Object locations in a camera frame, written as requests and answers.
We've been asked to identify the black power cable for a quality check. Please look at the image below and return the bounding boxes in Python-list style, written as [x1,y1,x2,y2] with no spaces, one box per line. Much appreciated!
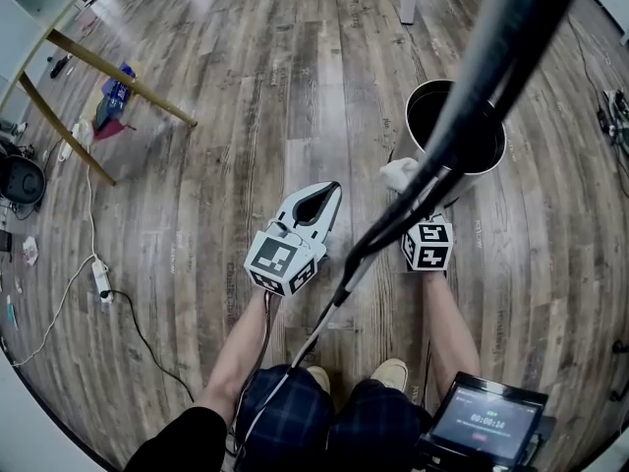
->
[110,290,196,405]

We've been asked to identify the person's left forearm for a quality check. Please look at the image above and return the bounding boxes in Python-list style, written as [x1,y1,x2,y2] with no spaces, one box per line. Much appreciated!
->
[194,290,284,425]

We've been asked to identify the person's black shirt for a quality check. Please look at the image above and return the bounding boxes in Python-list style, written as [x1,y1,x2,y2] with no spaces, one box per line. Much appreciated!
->
[125,405,228,472]

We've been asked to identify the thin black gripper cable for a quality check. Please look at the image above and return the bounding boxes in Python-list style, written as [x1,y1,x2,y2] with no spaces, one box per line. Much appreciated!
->
[235,290,276,461]
[422,341,433,407]

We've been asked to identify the person's right beige shoe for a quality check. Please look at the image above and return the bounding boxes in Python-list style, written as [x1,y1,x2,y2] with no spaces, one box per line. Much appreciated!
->
[369,358,409,392]

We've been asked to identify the black monitor screen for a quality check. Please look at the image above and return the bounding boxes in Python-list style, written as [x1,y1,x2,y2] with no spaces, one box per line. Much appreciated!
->
[417,371,556,472]

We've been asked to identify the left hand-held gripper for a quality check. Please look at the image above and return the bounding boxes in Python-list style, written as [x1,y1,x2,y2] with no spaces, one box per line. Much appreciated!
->
[244,180,343,298]

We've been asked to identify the dark red bag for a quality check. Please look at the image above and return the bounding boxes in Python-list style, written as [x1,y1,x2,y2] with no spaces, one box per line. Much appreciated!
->
[92,118,137,142]

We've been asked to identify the thick black headset cable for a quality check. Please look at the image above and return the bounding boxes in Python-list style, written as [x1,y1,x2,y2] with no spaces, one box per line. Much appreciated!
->
[235,0,586,466]

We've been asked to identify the person's left beige shoe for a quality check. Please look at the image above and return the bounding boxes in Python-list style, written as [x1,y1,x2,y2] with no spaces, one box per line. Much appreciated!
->
[305,365,331,395]

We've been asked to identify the white power cord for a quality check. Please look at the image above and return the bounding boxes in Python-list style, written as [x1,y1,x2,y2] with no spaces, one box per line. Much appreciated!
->
[86,147,99,260]
[12,256,97,368]

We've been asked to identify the person's beige shoe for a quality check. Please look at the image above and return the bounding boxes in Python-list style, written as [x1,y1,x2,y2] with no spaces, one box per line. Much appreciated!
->
[369,358,409,392]
[305,365,331,395]

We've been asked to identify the person's plaid trousers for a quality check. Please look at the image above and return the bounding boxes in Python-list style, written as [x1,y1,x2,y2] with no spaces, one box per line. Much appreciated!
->
[234,364,433,472]

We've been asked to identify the yellow round table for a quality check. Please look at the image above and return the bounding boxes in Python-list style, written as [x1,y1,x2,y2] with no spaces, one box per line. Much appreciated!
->
[0,0,199,187]

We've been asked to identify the white power strip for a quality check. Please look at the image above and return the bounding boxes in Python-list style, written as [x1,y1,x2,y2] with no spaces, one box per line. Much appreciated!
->
[91,258,114,305]
[57,118,94,162]

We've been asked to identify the metal trash bin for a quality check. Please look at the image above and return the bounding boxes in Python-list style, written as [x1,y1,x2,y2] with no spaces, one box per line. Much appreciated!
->
[405,79,507,206]

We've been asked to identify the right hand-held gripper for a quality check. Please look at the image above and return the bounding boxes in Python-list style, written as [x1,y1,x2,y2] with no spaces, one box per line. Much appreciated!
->
[400,212,454,273]

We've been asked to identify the person's right forearm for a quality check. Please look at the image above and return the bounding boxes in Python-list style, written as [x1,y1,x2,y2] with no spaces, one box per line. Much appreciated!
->
[420,270,482,405]

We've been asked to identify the white paper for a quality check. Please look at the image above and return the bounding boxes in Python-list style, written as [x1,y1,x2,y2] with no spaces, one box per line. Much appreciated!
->
[379,157,424,196]

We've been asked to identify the blue printed packet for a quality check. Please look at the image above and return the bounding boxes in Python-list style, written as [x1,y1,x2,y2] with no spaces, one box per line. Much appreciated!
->
[95,61,139,130]

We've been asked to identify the dark bottle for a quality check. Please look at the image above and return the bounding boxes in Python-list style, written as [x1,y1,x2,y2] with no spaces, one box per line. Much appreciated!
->
[48,54,74,79]

